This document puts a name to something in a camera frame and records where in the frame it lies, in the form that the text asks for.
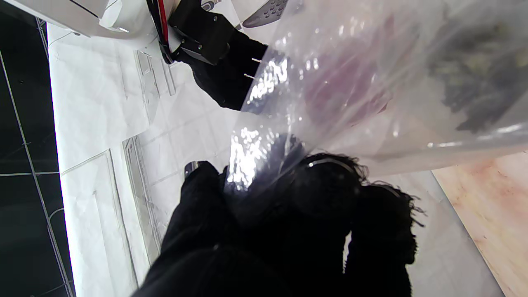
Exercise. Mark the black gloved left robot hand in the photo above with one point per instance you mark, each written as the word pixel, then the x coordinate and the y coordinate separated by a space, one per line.
pixel 268 247

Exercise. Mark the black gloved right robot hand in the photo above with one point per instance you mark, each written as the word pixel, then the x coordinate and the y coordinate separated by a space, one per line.
pixel 229 78

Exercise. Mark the red floral tea tin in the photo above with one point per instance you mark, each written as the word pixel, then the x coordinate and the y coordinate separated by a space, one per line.
pixel 342 82

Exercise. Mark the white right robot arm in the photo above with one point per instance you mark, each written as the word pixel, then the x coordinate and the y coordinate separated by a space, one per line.
pixel 103 16

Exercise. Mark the white printed backdrop cloth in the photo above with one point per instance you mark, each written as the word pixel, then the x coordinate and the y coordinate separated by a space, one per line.
pixel 103 103

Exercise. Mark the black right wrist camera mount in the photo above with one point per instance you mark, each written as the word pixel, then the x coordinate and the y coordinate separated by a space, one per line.
pixel 202 33

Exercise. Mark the clear plastic tea bag pouch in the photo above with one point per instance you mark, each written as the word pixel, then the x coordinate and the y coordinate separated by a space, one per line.
pixel 412 103

